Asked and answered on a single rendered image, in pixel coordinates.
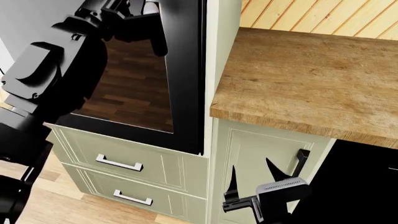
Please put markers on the black dishwasher front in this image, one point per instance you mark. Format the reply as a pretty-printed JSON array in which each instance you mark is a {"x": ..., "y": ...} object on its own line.
[{"x": 354, "y": 182}]

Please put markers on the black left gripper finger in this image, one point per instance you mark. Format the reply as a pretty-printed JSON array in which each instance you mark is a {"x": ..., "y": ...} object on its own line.
[
  {"x": 140, "y": 30},
  {"x": 136, "y": 7}
]

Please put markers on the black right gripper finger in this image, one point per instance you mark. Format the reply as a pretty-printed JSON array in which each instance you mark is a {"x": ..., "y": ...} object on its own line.
[
  {"x": 276, "y": 171},
  {"x": 232, "y": 186}
]

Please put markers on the sage green tall oven cabinet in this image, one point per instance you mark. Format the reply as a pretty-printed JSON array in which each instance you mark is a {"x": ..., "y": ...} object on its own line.
[{"x": 220, "y": 58}]

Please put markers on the wooden countertop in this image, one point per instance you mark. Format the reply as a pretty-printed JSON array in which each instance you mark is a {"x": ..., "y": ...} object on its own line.
[{"x": 304, "y": 79}]

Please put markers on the sage green drawer front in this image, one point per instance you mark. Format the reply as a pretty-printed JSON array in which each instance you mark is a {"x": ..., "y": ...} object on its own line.
[
  {"x": 174, "y": 205},
  {"x": 149, "y": 151}
]

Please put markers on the sage green cabinet door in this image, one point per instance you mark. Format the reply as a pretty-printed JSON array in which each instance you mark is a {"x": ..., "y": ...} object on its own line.
[{"x": 258, "y": 149}]

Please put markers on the black glass oven door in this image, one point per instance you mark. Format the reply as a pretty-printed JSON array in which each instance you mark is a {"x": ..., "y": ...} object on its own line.
[{"x": 183, "y": 70}]

